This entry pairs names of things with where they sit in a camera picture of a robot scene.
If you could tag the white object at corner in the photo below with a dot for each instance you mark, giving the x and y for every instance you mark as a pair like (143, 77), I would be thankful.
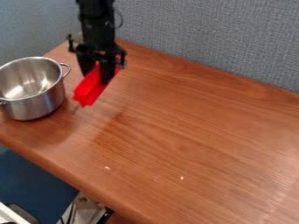
(8, 216)

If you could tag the metal table leg frame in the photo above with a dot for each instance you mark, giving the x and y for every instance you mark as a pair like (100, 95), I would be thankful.
(85, 211)

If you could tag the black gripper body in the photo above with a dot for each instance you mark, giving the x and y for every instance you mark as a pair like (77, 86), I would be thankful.
(95, 42)

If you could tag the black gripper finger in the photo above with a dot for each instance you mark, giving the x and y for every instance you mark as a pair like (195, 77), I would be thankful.
(107, 71)
(85, 64)

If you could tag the red rectangular block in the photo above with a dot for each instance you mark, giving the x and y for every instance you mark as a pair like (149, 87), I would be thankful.
(89, 88)

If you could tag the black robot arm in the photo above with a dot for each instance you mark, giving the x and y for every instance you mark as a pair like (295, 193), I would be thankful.
(97, 10)

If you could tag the stainless steel pot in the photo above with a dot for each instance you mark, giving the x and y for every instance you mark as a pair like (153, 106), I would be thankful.
(32, 90)

